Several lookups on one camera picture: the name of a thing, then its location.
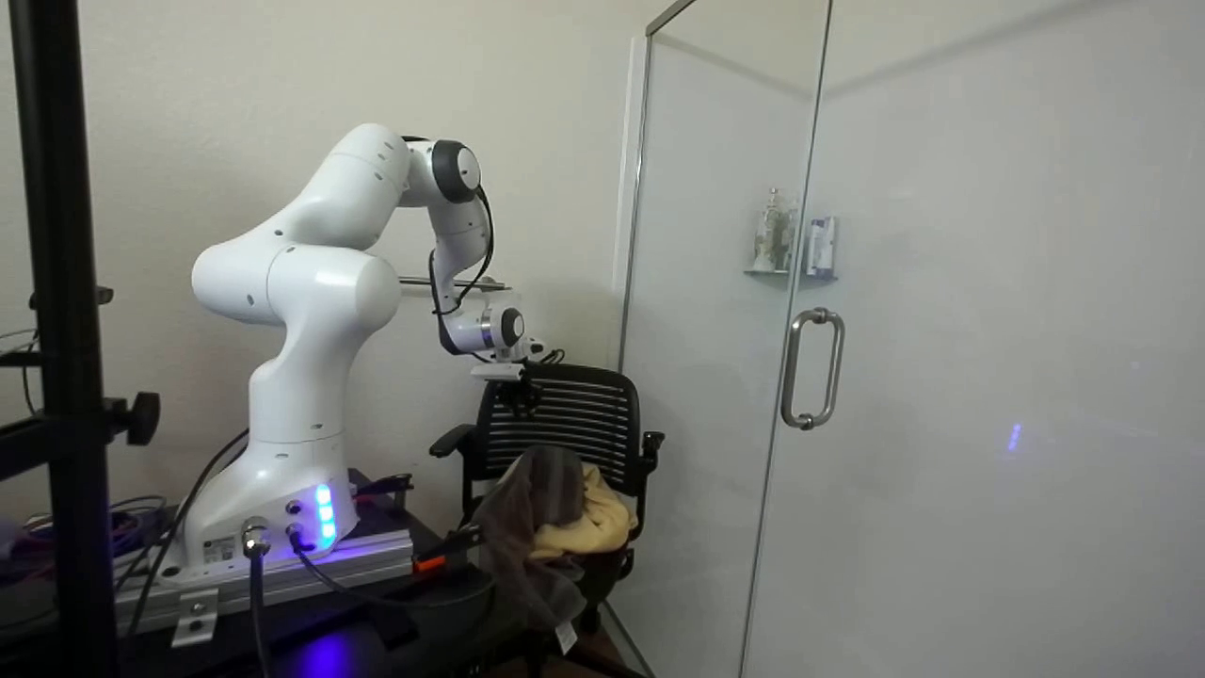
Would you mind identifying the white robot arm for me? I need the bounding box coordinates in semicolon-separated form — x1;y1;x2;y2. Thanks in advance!
179;124;523;571

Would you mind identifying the yellow towel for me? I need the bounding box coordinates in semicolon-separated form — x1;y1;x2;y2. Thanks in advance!
531;463;641;561

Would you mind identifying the grey-brown terry cloth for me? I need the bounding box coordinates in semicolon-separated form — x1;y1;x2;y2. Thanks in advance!
474;444;582;631

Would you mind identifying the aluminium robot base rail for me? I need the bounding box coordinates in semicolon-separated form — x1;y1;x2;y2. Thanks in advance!
115;528;413;632

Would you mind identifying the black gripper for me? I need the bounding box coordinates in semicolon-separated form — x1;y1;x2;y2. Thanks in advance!
510;373;542;417

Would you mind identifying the black tripod pole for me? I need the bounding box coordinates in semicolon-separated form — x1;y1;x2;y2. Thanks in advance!
4;0;120;678

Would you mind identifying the black table cable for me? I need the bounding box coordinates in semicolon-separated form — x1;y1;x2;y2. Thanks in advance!
281;523;493;620

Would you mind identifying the black orange clamp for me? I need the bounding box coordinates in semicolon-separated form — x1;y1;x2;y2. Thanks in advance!
410;528;483;579

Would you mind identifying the black tripod knob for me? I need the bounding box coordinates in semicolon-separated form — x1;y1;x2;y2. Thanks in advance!
103;392;161;449

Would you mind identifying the black mesh office chair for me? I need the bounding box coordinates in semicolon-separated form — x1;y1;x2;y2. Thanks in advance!
428;366;663;656

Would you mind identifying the glass shower door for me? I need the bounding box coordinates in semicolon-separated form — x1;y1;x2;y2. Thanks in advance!
617;0;1205;678

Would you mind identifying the black clamp behind rail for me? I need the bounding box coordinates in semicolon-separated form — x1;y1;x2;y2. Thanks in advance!
349;471;413;508

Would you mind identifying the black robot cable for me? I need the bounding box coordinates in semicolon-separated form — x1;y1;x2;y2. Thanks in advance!
424;186;501;362

